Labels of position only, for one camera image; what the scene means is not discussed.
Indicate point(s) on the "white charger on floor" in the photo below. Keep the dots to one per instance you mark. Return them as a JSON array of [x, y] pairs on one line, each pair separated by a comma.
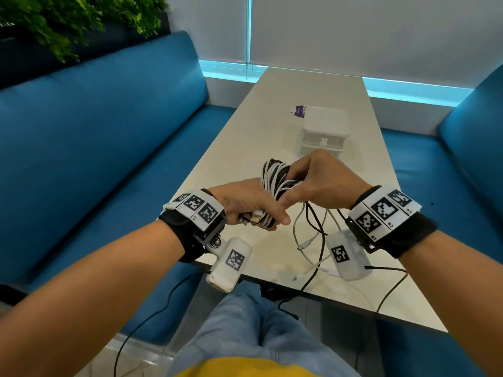
[[385, 268]]

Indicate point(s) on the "green plant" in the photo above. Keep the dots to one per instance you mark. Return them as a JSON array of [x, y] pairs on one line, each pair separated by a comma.
[[47, 15]]

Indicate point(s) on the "blue jeans legs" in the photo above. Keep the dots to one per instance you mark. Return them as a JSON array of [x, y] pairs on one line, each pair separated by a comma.
[[235, 329]]

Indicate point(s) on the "person's right forearm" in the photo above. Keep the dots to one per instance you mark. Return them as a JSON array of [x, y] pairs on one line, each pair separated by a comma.
[[459, 298]]

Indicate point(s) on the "blue sofa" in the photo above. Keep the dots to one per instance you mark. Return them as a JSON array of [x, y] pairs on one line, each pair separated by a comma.
[[452, 184], [78, 153]]

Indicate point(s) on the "person's left forearm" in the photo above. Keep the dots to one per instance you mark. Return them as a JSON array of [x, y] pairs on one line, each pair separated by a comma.
[[90, 294]]

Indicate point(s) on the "white roller blind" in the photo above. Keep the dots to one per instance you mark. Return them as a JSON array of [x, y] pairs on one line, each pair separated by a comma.
[[208, 23], [373, 31]]

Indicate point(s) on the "purple sticker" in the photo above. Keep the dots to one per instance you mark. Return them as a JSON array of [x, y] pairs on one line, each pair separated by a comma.
[[299, 111]]

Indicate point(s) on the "black marker wristband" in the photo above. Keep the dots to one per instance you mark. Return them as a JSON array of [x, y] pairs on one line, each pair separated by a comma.
[[412, 239], [177, 231]]

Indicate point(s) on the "yellow shirt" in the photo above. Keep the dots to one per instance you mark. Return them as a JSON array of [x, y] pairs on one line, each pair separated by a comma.
[[243, 369]]

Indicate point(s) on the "person's right hand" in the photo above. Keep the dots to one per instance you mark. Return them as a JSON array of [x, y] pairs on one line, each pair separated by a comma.
[[330, 180]]

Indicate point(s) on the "white mini drawer box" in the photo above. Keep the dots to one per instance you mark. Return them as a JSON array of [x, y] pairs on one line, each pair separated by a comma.
[[326, 121]]

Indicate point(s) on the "dark planter box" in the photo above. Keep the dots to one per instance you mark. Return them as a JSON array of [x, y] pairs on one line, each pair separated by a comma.
[[102, 39]]

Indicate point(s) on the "person's left hand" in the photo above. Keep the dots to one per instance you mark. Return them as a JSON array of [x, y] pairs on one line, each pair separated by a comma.
[[243, 200]]

